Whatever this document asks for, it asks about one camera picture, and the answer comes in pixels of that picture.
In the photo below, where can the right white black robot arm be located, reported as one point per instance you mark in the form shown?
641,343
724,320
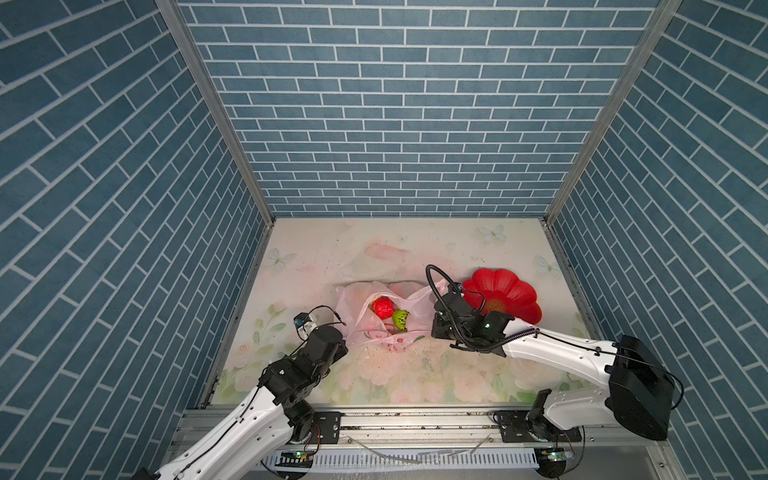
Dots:
627,387

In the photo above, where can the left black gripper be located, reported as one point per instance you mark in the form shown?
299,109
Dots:
342,349

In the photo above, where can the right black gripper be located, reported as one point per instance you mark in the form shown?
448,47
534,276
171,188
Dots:
436,325

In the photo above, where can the white slotted cable duct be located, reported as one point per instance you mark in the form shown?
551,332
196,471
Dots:
365,461

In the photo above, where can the red flower-shaped plate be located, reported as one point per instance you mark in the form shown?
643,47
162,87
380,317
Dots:
502,291

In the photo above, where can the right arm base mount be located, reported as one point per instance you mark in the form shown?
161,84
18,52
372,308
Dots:
514,427

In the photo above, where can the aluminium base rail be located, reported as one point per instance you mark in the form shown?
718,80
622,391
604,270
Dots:
418,427

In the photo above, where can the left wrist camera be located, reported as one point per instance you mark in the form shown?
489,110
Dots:
304,324

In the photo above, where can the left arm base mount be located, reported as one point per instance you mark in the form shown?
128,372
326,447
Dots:
319,428

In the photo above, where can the pink plastic bag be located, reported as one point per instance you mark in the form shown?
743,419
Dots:
361,327

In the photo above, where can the green fake kiwi half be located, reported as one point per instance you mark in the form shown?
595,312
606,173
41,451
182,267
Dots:
399,319

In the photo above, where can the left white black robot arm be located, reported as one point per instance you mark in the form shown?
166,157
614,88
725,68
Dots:
272,415

